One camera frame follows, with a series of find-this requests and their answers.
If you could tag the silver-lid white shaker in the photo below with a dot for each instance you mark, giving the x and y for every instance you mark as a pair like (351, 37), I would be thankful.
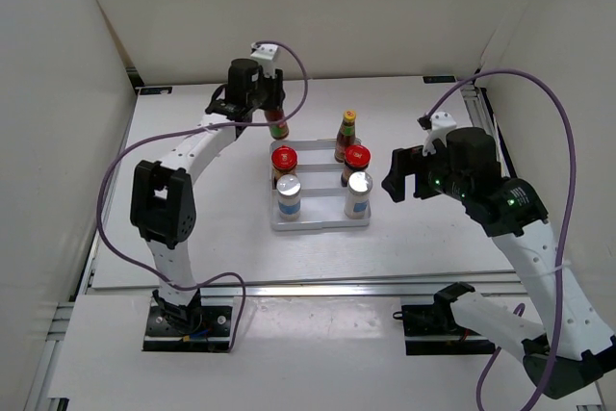
(288, 189)
(358, 191)

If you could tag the red-lid sauce jar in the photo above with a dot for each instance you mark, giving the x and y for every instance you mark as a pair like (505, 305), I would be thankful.
(357, 158)
(283, 162)

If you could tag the left black corner label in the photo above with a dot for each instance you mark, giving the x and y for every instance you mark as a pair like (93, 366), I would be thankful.
(155, 91)

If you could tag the right black corner label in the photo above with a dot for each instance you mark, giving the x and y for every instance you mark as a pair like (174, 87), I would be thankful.
(439, 79)

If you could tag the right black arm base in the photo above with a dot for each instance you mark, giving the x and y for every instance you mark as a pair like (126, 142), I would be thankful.
(424, 336)

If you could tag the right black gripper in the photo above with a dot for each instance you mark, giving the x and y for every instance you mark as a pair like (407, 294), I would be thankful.
(405, 162)

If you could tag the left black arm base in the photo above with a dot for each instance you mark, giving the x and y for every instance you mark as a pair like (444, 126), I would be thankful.
(209, 332)

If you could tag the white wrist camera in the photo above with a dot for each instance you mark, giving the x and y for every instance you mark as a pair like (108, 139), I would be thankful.
(437, 126)
(265, 55)

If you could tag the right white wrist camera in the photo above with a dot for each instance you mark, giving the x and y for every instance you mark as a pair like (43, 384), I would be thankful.
(437, 126)

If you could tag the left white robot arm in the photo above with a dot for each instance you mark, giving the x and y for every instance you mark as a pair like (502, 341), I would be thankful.
(162, 203)

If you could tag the tall yellow-cap sauce bottle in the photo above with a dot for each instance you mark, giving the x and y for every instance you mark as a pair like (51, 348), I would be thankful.
(346, 135)
(278, 127)

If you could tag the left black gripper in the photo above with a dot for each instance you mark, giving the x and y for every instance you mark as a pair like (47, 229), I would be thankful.
(275, 87)

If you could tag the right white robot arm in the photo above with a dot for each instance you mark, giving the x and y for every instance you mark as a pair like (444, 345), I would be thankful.
(570, 344)

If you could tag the white divided organizer tray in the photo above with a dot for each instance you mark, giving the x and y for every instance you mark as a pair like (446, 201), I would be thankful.
(323, 197)

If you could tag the aluminium front rail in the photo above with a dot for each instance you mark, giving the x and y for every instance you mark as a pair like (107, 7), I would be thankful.
(423, 286)

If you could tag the black corner label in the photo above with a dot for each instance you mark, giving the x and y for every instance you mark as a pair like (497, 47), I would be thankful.
(439, 79)
(155, 91)

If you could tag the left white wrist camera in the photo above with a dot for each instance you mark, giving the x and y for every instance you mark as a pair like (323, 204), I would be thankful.
(265, 55)

